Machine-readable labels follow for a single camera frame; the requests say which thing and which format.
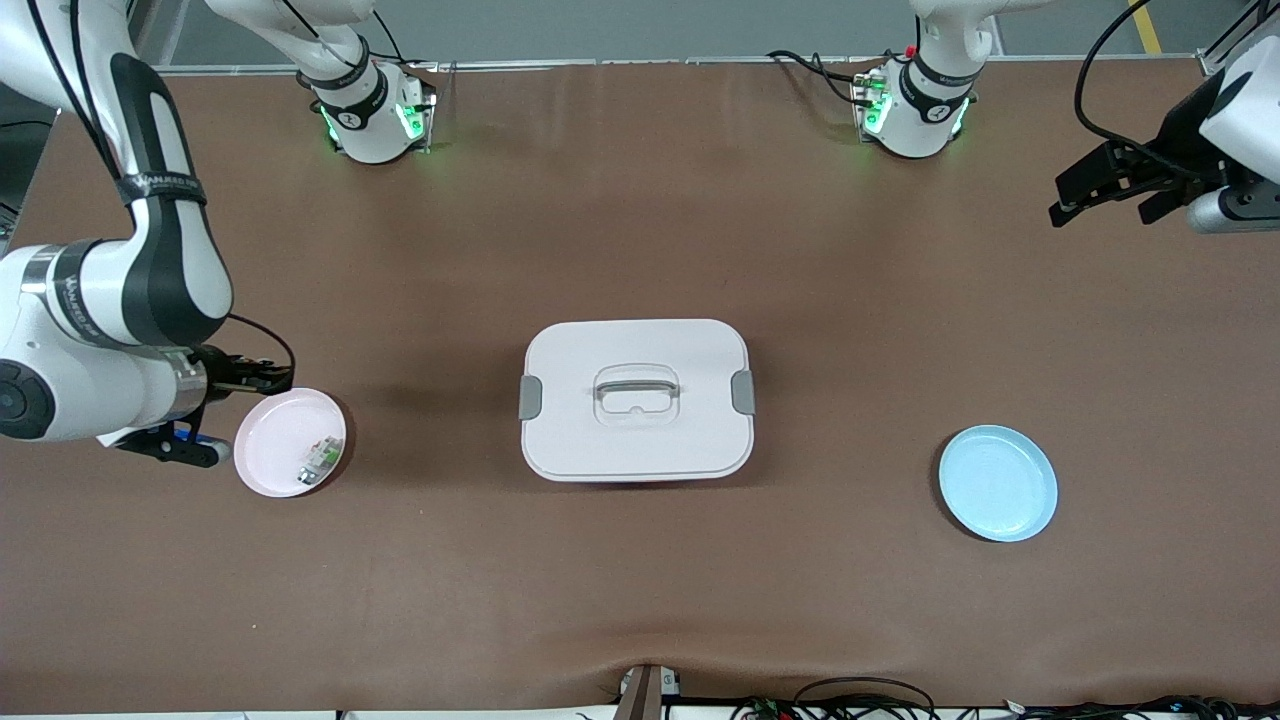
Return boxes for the white lidded storage box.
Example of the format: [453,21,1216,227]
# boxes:
[518,318,757,484]

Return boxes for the pink round plate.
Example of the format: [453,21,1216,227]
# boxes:
[233,387,348,499]

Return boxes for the light blue round plate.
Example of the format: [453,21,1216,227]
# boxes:
[937,424,1059,544]

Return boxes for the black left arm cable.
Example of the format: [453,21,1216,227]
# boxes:
[1075,0,1241,176]

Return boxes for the green white switch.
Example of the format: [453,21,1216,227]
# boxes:
[297,437,345,488]

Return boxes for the black arm base cables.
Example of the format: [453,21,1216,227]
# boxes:
[766,48,881,109]
[372,8,441,73]

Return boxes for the grey box lid handle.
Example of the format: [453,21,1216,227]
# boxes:
[593,365,682,427]

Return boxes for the silver table edge rail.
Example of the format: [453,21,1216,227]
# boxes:
[160,52,1201,79]

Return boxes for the brown camera mount post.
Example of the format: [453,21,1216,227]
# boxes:
[615,663,683,720]

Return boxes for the black cable bundle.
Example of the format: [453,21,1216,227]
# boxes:
[1000,695,1280,720]

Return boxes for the black cable loop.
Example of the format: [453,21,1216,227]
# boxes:
[793,677,938,720]

